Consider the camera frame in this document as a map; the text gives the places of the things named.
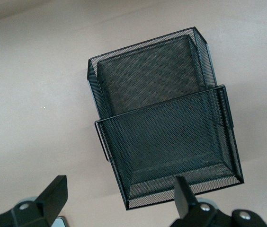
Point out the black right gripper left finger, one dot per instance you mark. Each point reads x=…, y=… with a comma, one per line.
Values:
x=53, y=196

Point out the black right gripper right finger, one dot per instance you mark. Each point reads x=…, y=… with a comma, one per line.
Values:
x=183, y=198

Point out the black mesh drawer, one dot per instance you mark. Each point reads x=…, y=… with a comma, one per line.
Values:
x=147, y=71

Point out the black mesh organiser frame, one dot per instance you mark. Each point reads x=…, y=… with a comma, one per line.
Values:
x=171, y=142

